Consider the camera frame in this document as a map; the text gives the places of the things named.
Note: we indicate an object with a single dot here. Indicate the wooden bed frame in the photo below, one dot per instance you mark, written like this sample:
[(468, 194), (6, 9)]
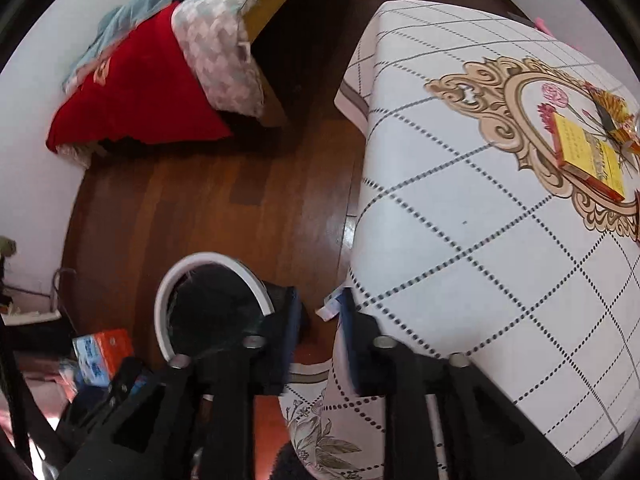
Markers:
[(280, 32)]

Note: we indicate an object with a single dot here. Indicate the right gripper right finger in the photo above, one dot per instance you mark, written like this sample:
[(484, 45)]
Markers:
[(444, 418)]

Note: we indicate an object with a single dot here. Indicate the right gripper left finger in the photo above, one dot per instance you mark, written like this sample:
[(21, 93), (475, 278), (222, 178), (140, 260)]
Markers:
[(195, 417)]

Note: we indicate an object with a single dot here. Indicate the red blanket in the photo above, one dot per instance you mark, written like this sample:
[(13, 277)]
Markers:
[(144, 91)]

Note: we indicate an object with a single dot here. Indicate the patterned white tablecloth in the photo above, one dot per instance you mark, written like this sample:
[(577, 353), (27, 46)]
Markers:
[(469, 238)]

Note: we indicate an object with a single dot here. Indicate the orange snack bag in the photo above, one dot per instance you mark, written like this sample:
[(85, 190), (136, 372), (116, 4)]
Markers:
[(618, 122)]

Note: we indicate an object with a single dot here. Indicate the yellow cigarette carton box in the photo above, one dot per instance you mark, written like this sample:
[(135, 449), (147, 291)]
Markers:
[(588, 157)]

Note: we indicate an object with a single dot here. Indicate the orange blue tissue box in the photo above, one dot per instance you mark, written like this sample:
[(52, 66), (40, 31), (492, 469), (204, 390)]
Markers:
[(99, 355)]

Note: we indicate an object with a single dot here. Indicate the white round trash bin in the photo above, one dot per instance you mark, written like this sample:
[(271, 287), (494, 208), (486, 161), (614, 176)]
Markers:
[(207, 302)]

